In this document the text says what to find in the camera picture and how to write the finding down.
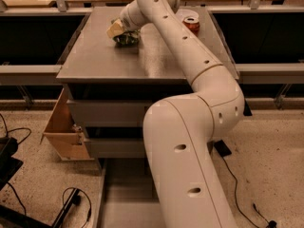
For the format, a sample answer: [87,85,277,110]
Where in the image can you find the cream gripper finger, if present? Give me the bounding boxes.
[106,19,124,38]

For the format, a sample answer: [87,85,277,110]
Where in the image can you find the green jalapeno chip bag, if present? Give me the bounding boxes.
[113,29,140,47]

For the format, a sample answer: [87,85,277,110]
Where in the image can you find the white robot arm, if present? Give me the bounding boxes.
[107,0,244,228]

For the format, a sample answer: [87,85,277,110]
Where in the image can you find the grey drawer cabinet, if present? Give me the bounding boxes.
[57,7,244,159]

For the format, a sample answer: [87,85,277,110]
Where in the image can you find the grey top drawer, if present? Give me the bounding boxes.
[67,100,151,127]

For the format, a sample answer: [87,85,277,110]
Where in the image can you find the grey middle drawer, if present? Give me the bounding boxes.
[84,139,145,158]

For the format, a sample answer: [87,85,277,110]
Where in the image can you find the grey open bottom drawer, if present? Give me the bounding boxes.
[92,158,166,228]

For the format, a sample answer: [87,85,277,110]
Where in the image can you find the white bowl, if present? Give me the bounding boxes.
[176,9,199,21]

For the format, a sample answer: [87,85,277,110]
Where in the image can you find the red cola can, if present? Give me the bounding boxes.
[182,16,200,35]

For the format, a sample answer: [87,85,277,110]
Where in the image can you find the brown cardboard box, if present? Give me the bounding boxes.
[43,89,90,161]

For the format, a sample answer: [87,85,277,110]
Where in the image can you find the black power adapter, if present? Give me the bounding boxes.
[214,141,232,157]

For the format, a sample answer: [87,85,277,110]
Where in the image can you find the black equipment at left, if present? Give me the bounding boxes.
[0,137,23,190]

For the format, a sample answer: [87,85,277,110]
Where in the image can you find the black stand base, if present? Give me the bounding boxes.
[0,187,81,228]

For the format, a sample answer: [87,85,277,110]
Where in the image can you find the grey metal rail frame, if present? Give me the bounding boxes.
[0,6,304,86]

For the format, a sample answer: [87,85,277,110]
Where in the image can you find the black left floor cable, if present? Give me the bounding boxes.
[0,113,32,145]

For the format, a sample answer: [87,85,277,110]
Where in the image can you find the black looped floor cable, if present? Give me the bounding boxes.
[61,187,93,228]

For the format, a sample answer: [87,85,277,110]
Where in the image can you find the black adapter cable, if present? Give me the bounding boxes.
[220,156,277,228]

